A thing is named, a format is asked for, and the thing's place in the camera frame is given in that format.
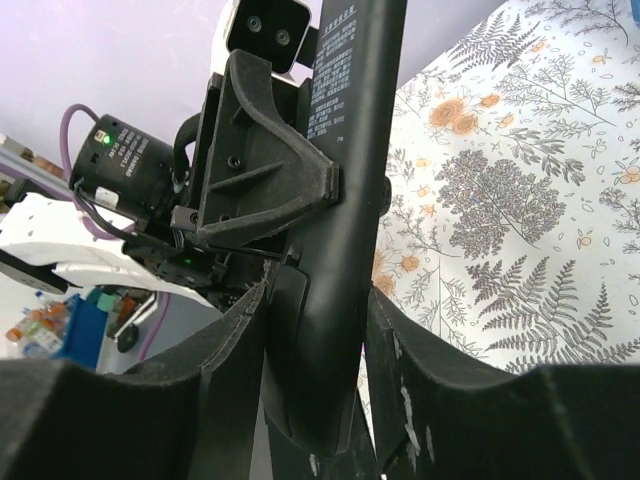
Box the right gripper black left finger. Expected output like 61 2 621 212
1 261 269 479

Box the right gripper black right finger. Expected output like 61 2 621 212
365 290 639 479

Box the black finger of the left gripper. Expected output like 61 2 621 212
195 50 339 248

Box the black tv remote control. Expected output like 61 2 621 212
262 0 406 457

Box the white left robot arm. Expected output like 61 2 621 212
1 50 339 309

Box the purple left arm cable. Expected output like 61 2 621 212
59 103 174 364

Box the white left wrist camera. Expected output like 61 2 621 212
210 0 319 85

